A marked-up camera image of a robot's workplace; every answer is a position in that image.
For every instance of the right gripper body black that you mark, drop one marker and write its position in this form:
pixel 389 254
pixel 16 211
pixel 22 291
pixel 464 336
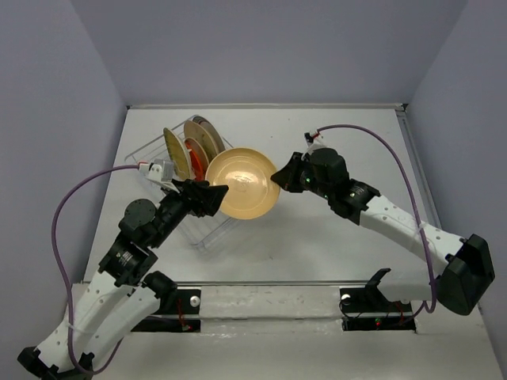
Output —
pixel 310 183

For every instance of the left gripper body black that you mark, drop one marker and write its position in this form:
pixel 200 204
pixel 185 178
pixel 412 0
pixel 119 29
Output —
pixel 175 207

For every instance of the yellow bamboo pattern plate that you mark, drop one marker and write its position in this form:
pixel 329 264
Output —
pixel 179 155

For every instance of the orange round plate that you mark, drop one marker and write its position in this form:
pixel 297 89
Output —
pixel 197 166

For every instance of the large yellow round plate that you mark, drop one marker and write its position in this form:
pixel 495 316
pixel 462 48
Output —
pixel 247 174

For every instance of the small beige flower plate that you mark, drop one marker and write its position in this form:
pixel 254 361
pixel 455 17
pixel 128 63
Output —
pixel 198 150

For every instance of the beige floral square plate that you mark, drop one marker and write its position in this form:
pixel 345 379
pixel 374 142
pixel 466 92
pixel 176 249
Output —
pixel 194 130

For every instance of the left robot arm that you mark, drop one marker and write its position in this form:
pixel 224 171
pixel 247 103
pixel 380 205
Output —
pixel 124 290

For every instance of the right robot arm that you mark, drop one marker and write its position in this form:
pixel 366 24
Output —
pixel 462 268

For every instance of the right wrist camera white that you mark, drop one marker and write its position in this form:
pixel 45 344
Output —
pixel 314 142

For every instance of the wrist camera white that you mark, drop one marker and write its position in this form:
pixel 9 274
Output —
pixel 159 172
pixel 314 142

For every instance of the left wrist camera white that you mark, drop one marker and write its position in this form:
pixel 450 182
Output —
pixel 159 172

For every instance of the clear wire dish rack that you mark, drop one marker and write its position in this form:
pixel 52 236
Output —
pixel 200 233

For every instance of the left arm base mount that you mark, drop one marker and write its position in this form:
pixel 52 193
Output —
pixel 178 315

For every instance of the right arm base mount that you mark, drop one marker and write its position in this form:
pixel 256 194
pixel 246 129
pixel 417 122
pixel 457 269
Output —
pixel 367 309

